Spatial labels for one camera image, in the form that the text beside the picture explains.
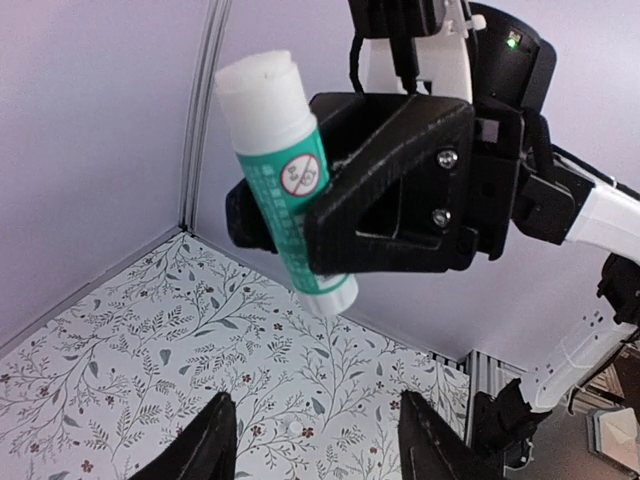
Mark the right aluminium frame post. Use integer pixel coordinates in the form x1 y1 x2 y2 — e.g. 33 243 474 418
178 0 233 232

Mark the white glue stick cap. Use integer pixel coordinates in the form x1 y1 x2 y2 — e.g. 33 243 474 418
287 421 303 437

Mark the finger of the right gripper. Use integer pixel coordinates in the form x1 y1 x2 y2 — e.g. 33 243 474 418
225 179 277 254

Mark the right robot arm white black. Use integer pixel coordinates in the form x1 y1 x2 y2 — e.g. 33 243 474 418
215 1 639 423

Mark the aluminium front rail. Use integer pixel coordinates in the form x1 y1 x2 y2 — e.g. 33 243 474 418
428 350 523 446

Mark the floral patterned table mat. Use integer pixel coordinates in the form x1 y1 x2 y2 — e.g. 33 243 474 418
1 234 439 479

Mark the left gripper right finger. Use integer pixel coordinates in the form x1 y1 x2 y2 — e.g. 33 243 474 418
399 390 504 480

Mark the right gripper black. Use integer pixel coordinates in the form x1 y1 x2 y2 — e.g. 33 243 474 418
304 93 524 274

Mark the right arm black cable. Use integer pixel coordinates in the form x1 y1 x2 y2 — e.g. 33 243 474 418
348 29 431 96

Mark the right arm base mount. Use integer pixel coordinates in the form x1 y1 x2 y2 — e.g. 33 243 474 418
471 379 551 474

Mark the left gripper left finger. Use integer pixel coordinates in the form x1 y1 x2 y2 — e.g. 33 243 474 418
131 392 237 480

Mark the green white glue stick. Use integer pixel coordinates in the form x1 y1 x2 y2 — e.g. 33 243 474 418
215 50 358 317

